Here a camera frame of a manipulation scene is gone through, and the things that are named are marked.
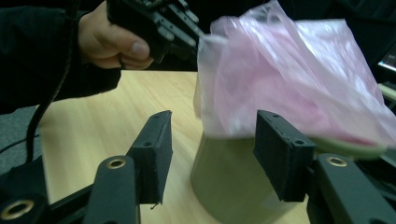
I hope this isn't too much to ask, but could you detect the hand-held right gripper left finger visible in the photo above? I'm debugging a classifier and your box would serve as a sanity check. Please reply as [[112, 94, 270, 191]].
[[126, 110, 174, 206]]

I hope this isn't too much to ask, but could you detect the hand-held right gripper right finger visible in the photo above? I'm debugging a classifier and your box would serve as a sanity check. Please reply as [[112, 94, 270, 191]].
[[253, 109, 316, 203]]

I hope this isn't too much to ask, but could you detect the green plastic trash bin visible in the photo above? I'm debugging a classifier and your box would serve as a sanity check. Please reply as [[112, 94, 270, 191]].
[[190, 130, 396, 224]]

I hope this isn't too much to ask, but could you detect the pink plastic trash bag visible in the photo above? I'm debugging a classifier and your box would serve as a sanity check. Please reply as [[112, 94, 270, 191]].
[[193, 0, 396, 147]]

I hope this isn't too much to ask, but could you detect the dark monitor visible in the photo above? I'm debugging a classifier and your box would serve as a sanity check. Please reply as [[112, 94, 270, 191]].
[[375, 42, 396, 75]]

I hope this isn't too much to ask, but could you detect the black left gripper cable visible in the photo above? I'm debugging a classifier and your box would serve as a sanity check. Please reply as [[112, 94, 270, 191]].
[[26, 0, 80, 164]]

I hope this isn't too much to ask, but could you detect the long black floor cable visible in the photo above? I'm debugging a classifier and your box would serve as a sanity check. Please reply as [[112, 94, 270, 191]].
[[0, 133, 41, 154]]

